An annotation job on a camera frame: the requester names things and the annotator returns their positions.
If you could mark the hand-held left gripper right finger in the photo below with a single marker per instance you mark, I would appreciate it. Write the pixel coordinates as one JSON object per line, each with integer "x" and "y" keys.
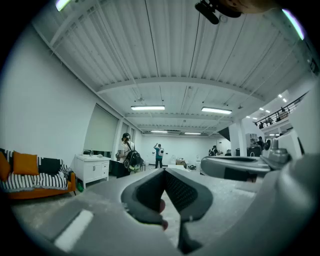
{"x": 200, "y": 200}

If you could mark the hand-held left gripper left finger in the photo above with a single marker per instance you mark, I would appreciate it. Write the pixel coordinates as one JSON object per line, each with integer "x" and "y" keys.
{"x": 105, "y": 225}

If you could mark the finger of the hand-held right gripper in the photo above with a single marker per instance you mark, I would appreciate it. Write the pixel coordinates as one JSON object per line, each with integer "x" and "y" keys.
{"x": 215, "y": 168}

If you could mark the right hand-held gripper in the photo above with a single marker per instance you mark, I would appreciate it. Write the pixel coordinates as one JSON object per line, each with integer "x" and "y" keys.
{"x": 295, "y": 205}

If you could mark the brown cardboard box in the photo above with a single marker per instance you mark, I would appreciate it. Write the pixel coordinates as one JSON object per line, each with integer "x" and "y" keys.
{"x": 180, "y": 162}

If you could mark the long ceiling light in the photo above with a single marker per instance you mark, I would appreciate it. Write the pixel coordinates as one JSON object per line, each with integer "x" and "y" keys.
{"x": 158, "y": 131}
{"x": 293, "y": 23}
{"x": 147, "y": 108}
{"x": 216, "y": 110}
{"x": 61, "y": 4}
{"x": 192, "y": 133}

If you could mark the green bag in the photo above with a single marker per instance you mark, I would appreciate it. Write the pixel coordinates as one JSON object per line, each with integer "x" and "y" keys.
{"x": 80, "y": 187}

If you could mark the small white backpack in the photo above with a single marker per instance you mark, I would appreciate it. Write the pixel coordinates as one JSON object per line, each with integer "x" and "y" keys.
{"x": 161, "y": 152}

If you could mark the black box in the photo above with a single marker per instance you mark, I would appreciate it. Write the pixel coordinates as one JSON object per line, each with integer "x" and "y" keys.
{"x": 117, "y": 170}

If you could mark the white cabinet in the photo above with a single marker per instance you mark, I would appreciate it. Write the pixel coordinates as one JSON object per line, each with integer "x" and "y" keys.
{"x": 91, "y": 170}

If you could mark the black railing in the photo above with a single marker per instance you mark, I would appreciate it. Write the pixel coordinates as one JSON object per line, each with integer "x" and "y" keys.
{"x": 280, "y": 115}

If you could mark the black green backpack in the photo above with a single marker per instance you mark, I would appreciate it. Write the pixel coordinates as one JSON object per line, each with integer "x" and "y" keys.
{"x": 132, "y": 160}

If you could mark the clear bottle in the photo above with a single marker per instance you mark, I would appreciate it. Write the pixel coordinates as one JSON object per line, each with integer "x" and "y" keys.
{"x": 91, "y": 153}

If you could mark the orange sofa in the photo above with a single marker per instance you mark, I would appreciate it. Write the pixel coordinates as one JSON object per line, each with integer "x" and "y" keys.
{"x": 37, "y": 192}

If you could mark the black white striped blanket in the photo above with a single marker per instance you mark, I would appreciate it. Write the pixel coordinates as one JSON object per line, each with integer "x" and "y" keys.
{"x": 37, "y": 180}

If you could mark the narrow white roller blind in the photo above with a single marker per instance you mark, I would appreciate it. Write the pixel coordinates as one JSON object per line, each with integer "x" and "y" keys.
{"x": 132, "y": 135}
{"x": 124, "y": 131}

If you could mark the wide white roller blind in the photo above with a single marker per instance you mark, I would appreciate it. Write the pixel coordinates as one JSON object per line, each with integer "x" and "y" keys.
{"x": 101, "y": 130}

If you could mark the orange cushion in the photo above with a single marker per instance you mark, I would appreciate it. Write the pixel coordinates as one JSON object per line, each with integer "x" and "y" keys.
{"x": 25, "y": 163}
{"x": 3, "y": 167}

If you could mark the person's head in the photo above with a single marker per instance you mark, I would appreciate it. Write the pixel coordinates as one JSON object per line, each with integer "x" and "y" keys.
{"x": 252, "y": 4}

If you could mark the right hand-held gripper camera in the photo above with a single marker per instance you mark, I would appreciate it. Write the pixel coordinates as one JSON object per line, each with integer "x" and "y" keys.
{"x": 277, "y": 155}

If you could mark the black head-worn camera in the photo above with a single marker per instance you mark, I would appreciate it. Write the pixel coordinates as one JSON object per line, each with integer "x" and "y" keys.
{"x": 210, "y": 11}

